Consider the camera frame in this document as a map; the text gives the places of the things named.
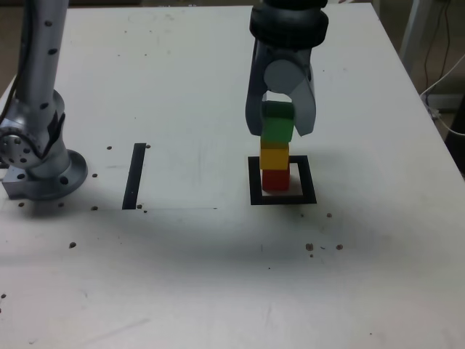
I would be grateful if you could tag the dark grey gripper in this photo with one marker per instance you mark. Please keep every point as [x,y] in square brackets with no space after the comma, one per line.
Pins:
[287,52]

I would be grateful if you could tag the black tape square outline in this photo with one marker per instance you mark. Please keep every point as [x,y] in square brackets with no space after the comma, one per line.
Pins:
[309,181]

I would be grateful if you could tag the white metal frame leg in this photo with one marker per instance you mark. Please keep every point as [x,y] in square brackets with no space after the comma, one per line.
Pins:
[412,29]

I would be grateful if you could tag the red cube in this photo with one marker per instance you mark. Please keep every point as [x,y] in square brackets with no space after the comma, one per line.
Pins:
[275,180]

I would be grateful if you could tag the yellow cube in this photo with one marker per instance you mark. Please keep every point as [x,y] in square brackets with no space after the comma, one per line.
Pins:
[274,158]

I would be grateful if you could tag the green cube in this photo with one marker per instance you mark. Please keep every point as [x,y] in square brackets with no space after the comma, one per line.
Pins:
[278,127]

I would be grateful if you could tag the black tape strip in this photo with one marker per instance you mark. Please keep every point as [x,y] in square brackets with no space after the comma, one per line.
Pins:
[132,181]

